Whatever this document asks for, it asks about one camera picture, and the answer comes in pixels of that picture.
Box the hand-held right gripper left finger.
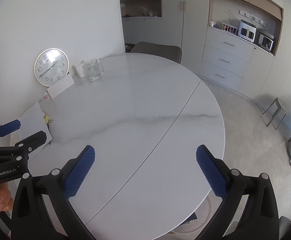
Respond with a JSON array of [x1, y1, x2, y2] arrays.
[[11, 145, 96, 240]]

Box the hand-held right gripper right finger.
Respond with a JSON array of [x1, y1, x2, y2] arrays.
[[196, 144, 280, 240]]

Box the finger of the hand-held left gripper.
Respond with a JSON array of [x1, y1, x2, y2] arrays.
[[0, 119, 21, 147], [0, 131, 47, 157]]

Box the white plastic bin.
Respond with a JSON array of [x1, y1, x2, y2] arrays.
[[172, 196, 214, 234]]

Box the person's left hand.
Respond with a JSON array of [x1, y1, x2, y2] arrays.
[[0, 182, 14, 212]]

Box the white paper sheets with clip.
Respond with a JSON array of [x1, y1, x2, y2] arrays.
[[9, 102, 53, 160]]

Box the white card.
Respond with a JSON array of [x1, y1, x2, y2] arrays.
[[47, 74, 74, 98]]

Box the white mug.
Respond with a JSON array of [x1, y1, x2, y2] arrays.
[[72, 60, 87, 78]]

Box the clear glass mug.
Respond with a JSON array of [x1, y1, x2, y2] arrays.
[[85, 58, 104, 82]]

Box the grey chair with black legs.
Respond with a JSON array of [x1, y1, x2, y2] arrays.
[[278, 215, 291, 232]]

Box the grey stool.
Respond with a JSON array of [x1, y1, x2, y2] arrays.
[[263, 97, 288, 130]]

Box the grey cabinet drawer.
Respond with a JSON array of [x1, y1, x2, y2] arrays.
[[205, 27, 254, 62], [200, 61, 244, 92], [203, 45, 251, 77]]

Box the grey upholstered chair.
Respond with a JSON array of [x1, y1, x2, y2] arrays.
[[130, 42, 182, 64]]

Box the grey built-in cabinet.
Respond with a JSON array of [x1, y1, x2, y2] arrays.
[[119, 0, 291, 120]]

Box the silver countertop appliance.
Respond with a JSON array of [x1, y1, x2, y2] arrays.
[[258, 29, 275, 50]]

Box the white countertop oven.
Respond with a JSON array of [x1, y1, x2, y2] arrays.
[[238, 19, 257, 42]]

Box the round white wall clock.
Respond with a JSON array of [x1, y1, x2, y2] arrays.
[[34, 48, 69, 87]]

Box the white wire rack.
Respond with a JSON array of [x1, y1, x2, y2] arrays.
[[221, 22, 238, 34]]

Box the white wall rail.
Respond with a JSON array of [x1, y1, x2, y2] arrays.
[[239, 10, 267, 27]]

